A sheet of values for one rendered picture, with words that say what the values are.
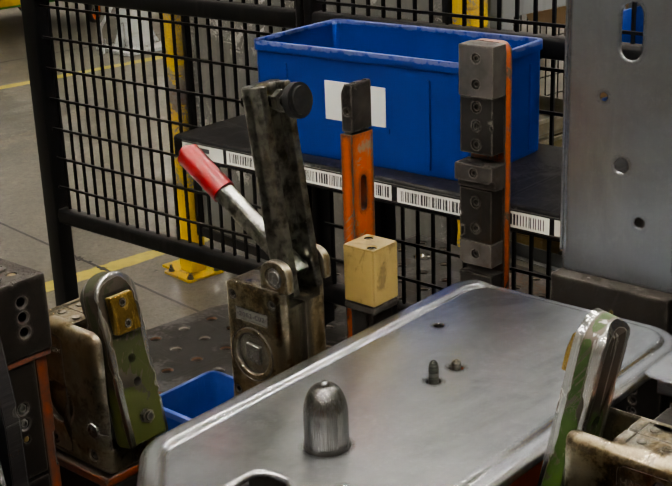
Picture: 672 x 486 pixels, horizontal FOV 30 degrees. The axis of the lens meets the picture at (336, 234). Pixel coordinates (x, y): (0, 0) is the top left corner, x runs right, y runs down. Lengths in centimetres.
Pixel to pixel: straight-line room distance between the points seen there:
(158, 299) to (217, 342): 206
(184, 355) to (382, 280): 73
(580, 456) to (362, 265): 33
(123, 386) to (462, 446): 25
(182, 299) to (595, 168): 278
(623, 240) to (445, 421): 32
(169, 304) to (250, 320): 276
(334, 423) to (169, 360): 91
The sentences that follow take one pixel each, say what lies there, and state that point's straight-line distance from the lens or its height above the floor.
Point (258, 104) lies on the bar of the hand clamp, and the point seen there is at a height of 120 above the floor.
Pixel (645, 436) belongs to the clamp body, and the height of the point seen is 104.
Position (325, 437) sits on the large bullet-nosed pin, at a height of 101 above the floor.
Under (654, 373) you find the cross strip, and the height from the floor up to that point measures 100.
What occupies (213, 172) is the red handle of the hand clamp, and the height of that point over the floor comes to 113.
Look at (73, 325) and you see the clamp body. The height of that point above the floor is 107.
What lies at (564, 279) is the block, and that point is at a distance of 119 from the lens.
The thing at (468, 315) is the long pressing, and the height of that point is 100.
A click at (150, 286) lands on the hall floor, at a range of 396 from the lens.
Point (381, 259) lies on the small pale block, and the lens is 107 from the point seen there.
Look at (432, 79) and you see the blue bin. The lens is 135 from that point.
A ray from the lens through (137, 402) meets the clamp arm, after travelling 94.
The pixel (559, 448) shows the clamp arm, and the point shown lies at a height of 103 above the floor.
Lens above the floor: 143
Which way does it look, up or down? 19 degrees down
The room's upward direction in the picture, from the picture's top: 2 degrees counter-clockwise
